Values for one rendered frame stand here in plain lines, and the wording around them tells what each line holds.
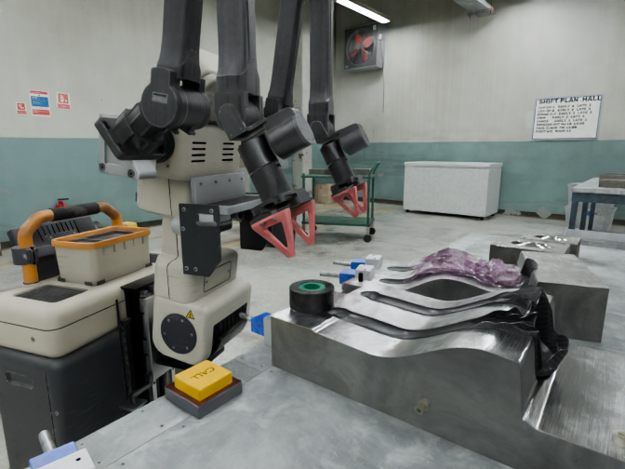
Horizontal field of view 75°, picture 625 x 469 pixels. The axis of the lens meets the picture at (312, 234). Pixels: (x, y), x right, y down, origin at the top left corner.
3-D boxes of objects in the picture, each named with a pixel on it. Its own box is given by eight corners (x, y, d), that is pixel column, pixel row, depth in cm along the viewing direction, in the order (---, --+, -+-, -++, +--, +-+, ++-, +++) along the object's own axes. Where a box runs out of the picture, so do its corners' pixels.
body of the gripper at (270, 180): (309, 196, 74) (291, 159, 74) (285, 203, 65) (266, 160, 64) (280, 210, 77) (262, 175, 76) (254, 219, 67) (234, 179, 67)
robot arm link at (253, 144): (245, 145, 74) (228, 145, 69) (275, 127, 71) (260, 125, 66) (261, 180, 74) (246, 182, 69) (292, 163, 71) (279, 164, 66)
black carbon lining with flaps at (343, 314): (321, 325, 69) (321, 271, 67) (368, 298, 81) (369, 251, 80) (557, 399, 48) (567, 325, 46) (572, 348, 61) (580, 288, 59)
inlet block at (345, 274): (316, 287, 100) (316, 265, 99) (323, 280, 105) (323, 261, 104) (369, 293, 96) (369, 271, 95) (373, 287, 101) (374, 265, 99)
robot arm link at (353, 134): (318, 126, 115) (307, 125, 107) (354, 105, 110) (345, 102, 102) (337, 165, 115) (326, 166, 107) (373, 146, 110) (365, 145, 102)
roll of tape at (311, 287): (280, 307, 71) (279, 288, 70) (305, 294, 77) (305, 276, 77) (319, 317, 67) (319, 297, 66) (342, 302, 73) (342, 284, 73)
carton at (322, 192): (312, 203, 903) (312, 184, 895) (328, 200, 950) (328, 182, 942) (327, 204, 875) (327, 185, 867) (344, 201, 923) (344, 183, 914)
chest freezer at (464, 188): (498, 215, 731) (503, 162, 712) (485, 221, 673) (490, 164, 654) (419, 207, 826) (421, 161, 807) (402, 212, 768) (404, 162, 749)
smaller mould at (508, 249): (487, 265, 129) (489, 244, 127) (499, 256, 140) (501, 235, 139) (561, 277, 117) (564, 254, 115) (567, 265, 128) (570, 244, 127)
